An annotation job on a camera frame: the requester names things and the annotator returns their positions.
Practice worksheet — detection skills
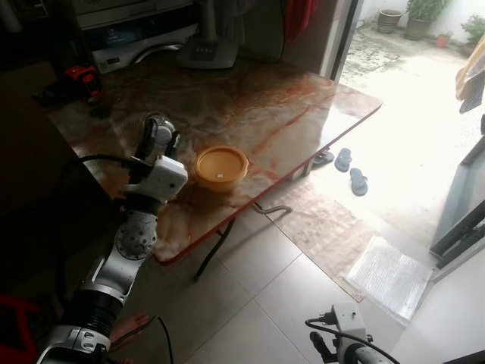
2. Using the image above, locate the red plastic stool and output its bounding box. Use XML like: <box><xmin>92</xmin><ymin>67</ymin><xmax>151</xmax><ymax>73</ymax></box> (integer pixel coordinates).
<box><xmin>0</xmin><ymin>294</ymin><xmax>40</xmax><ymax>359</ymax></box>

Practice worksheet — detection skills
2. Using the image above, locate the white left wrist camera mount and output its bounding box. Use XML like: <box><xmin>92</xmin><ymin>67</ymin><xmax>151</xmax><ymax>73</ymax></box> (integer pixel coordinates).
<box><xmin>142</xmin><ymin>155</ymin><xmax>189</xmax><ymax>200</ymax></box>

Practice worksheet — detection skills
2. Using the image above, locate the red hanging cloth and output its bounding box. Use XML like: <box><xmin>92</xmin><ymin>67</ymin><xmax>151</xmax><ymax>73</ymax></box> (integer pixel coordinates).
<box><xmin>283</xmin><ymin>0</ymin><xmax>318</xmax><ymax>43</ymax></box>

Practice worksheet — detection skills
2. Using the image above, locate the yellow grey hanging cloth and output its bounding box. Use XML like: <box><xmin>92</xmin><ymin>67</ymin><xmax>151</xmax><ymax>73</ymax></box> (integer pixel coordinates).
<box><xmin>454</xmin><ymin>36</ymin><xmax>485</xmax><ymax>115</ymax></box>

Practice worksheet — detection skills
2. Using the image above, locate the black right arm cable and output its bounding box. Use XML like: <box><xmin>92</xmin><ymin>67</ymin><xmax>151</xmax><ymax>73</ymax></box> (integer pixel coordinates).
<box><xmin>305</xmin><ymin>317</ymin><xmax>399</xmax><ymax>364</ymax></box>

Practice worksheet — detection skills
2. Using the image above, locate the white washing machine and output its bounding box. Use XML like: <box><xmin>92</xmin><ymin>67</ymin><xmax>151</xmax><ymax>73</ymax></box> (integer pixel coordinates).
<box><xmin>76</xmin><ymin>0</ymin><xmax>199</xmax><ymax>74</ymax></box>

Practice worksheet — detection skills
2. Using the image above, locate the white bubble wrap sheet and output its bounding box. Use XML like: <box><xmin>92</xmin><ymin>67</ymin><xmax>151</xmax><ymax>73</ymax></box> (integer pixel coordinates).
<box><xmin>344</xmin><ymin>234</ymin><xmax>433</xmax><ymax>327</ymax></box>

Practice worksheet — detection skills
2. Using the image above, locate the grey fan base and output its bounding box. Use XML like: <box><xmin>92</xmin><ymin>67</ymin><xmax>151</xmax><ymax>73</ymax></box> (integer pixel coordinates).
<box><xmin>177</xmin><ymin>0</ymin><xmax>242</xmax><ymax>71</ymax></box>

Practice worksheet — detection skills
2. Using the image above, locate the red black power tool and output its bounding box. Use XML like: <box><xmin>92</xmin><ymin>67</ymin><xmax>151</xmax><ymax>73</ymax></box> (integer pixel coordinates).
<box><xmin>63</xmin><ymin>64</ymin><xmax>105</xmax><ymax>101</ymax></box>

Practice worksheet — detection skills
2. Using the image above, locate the blue slipper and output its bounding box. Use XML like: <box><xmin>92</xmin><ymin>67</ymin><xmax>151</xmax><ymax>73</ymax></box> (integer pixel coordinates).
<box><xmin>334</xmin><ymin>147</ymin><xmax>354</xmax><ymax>173</ymax></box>
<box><xmin>349</xmin><ymin>168</ymin><xmax>370</xmax><ymax>197</ymax></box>

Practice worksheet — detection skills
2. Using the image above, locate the potted green plant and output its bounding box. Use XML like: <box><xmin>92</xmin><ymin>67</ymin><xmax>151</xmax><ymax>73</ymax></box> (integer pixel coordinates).
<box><xmin>461</xmin><ymin>14</ymin><xmax>485</xmax><ymax>48</ymax></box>
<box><xmin>405</xmin><ymin>0</ymin><xmax>449</xmax><ymax>41</ymax></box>

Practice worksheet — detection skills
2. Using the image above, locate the dark slipper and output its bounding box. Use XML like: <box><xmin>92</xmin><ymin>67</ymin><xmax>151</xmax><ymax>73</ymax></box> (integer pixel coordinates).
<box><xmin>313</xmin><ymin>150</ymin><xmax>336</xmax><ymax>167</ymax></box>

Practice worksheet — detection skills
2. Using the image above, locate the person bare foot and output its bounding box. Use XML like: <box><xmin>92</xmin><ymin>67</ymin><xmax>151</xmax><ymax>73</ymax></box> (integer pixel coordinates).
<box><xmin>108</xmin><ymin>312</ymin><xmax>154</xmax><ymax>354</ymax></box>

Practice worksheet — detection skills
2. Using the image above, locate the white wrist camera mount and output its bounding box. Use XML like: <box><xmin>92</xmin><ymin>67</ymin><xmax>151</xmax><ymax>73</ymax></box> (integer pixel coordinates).
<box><xmin>142</xmin><ymin>155</ymin><xmax>189</xmax><ymax>200</ymax></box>
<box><xmin>331</xmin><ymin>303</ymin><xmax>369</xmax><ymax>347</ymax></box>

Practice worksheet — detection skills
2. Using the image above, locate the brown door mat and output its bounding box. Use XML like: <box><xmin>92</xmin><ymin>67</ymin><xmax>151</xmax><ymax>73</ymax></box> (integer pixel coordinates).
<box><xmin>261</xmin><ymin>180</ymin><xmax>380</xmax><ymax>303</ymax></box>

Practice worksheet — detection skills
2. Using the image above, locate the grey sliding door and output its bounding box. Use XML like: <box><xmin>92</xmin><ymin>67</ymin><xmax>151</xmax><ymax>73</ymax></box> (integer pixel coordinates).
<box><xmin>429</xmin><ymin>135</ymin><xmax>485</xmax><ymax>264</ymax></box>

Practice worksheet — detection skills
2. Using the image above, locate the marble patterned folding table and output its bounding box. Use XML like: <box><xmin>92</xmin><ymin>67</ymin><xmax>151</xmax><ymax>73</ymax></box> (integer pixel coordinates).
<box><xmin>44</xmin><ymin>55</ymin><xmax>384</xmax><ymax>283</ymax></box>

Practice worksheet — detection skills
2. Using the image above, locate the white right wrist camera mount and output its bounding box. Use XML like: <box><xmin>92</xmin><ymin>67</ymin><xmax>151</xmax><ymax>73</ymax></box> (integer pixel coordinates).
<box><xmin>331</xmin><ymin>303</ymin><xmax>369</xmax><ymax>347</ymax></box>

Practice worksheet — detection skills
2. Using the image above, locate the brown plant pot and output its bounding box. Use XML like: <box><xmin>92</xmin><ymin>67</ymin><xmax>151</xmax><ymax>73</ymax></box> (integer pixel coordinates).
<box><xmin>377</xmin><ymin>8</ymin><xmax>403</xmax><ymax>35</ymax></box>

